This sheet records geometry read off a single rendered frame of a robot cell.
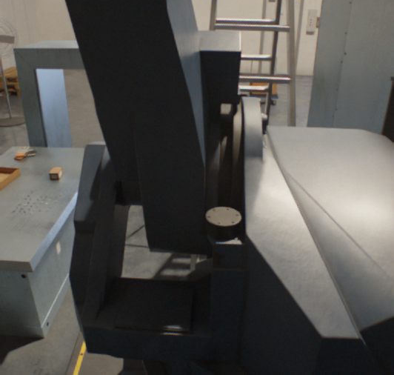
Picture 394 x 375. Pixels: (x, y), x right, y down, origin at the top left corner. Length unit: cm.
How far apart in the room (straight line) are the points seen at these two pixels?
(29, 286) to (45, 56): 224
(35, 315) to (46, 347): 23
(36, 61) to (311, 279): 366
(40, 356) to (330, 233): 231
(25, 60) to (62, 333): 252
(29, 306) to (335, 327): 227
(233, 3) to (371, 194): 1072
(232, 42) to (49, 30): 1198
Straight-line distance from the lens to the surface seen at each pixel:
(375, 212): 62
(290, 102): 172
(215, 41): 67
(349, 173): 67
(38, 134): 419
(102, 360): 118
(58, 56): 387
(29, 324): 274
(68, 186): 308
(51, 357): 267
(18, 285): 253
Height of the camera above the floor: 200
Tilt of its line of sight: 26 degrees down
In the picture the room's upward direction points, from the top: 1 degrees clockwise
